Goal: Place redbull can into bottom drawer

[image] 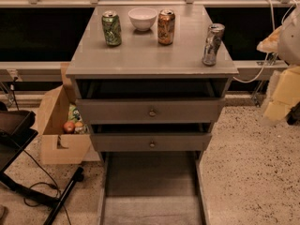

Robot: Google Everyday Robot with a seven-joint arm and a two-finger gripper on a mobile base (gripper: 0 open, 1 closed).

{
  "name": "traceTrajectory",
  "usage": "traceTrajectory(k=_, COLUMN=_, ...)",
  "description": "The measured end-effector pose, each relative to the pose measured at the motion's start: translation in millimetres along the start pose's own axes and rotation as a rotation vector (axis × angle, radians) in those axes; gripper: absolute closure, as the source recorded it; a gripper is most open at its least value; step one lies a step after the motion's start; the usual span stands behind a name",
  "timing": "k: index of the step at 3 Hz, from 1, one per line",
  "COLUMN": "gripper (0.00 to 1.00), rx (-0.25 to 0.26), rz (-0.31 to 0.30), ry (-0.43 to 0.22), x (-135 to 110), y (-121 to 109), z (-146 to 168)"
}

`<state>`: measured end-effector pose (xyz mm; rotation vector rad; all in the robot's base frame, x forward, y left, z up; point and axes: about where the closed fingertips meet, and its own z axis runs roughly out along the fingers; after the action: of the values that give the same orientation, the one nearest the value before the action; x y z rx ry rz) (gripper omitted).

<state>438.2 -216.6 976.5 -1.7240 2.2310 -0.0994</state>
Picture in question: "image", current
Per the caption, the grey middle drawer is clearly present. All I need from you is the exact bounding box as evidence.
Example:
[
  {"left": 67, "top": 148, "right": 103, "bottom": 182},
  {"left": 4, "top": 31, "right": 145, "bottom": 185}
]
[{"left": 91, "top": 123, "right": 212, "bottom": 152}]

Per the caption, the black stand base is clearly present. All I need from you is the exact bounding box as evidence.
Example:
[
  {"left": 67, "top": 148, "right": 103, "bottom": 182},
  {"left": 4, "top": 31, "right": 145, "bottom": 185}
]
[{"left": 0, "top": 100, "right": 85, "bottom": 225}]

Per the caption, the silver redbull can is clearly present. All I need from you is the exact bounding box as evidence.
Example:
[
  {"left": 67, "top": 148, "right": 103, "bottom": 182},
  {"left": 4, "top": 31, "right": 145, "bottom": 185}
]
[{"left": 202, "top": 23, "right": 225, "bottom": 66}]

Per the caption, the grey bottom drawer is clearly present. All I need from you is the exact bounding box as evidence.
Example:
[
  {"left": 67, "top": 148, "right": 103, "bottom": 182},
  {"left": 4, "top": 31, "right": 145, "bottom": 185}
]
[{"left": 97, "top": 152, "right": 209, "bottom": 225}]

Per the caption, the white cable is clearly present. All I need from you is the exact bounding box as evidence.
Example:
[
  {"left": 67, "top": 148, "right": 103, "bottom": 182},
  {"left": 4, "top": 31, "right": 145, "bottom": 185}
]
[{"left": 232, "top": 0, "right": 300, "bottom": 84}]

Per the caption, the white ceramic bowl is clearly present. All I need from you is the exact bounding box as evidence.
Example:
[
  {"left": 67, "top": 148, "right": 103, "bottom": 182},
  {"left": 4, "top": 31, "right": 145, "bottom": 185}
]
[{"left": 128, "top": 7, "right": 158, "bottom": 31}]

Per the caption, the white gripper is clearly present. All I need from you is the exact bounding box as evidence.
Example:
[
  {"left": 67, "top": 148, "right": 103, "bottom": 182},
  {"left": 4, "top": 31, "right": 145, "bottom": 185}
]
[{"left": 257, "top": 6, "right": 300, "bottom": 126}]

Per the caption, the red apple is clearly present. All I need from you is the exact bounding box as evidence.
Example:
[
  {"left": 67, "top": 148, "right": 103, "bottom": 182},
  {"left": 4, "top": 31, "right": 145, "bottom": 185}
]
[{"left": 63, "top": 121, "right": 75, "bottom": 134}]

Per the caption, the orange fruit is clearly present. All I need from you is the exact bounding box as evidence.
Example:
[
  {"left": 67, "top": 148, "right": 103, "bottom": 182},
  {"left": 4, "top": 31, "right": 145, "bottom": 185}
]
[{"left": 74, "top": 121, "right": 83, "bottom": 128}]

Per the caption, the orange soda can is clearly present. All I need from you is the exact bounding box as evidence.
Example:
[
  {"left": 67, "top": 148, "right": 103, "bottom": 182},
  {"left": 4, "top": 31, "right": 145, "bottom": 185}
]
[{"left": 157, "top": 9, "right": 175, "bottom": 45}]

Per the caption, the grey drawer cabinet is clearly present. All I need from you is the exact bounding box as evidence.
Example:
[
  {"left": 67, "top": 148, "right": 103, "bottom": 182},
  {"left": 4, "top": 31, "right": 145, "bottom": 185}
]
[{"left": 65, "top": 4, "right": 240, "bottom": 161}]

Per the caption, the grey top drawer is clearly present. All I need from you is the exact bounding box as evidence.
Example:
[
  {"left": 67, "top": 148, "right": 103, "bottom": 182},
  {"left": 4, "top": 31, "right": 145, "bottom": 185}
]
[{"left": 77, "top": 79, "right": 225, "bottom": 125}]

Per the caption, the green snack bag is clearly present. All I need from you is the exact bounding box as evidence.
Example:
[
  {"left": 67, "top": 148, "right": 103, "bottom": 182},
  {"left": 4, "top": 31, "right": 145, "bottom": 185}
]
[{"left": 67, "top": 104, "right": 82, "bottom": 123}]

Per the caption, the green soda can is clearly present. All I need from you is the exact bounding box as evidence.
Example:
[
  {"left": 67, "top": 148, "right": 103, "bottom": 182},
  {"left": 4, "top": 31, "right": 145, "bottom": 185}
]
[{"left": 101, "top": 10, "right": 122, "bottom": 46}]

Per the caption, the black floor cable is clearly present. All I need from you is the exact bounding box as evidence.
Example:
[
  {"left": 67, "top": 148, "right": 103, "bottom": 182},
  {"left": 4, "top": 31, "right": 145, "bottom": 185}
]
[{"left": 0, "top": 131, "right": 73, "bottom": 225}]

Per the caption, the grey drawer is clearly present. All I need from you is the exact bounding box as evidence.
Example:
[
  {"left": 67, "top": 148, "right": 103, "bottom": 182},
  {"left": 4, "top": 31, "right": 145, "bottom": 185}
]
[
  {"left": 77, "top": 79, "right": 225, "bottom": 125},
  {"left": 91, "top": 123, "right": 212, "bottom": 152},
  {"left": 97, "top": 152, "right": 209, "bottom": 225}
]

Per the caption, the cardboard box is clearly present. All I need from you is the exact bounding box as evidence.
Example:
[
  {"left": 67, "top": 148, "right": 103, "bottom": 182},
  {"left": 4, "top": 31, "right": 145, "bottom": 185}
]
[{"left": 37, "top": 63, "right": 91, "bottom": 164}]

